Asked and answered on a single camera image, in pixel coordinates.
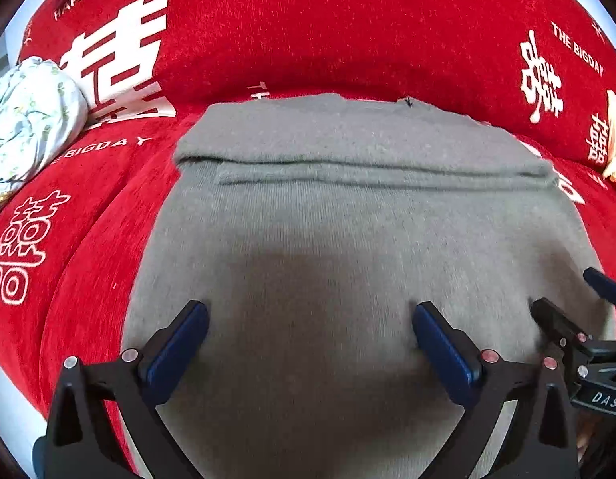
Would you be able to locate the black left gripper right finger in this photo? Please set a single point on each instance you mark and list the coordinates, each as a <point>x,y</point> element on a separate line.
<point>541,439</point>

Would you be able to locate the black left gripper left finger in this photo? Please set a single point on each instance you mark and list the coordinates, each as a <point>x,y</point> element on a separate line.
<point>80,441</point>

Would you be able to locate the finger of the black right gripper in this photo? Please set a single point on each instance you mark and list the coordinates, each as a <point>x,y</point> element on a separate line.
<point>604,286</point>
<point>552,316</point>

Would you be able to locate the grey knit sweater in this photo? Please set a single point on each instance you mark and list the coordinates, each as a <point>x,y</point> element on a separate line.
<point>311,227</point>

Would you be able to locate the person's right hand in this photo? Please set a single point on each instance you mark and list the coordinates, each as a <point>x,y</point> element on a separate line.
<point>585,433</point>

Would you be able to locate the red wedding bedspread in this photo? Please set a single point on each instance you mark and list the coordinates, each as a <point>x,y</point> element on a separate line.
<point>72,243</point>

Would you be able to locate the red wedding pillow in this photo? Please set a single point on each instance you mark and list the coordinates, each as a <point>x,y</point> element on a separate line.
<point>537,68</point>

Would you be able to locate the floral white crumpled blanket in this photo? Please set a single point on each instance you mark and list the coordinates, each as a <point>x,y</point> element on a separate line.
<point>42,112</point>

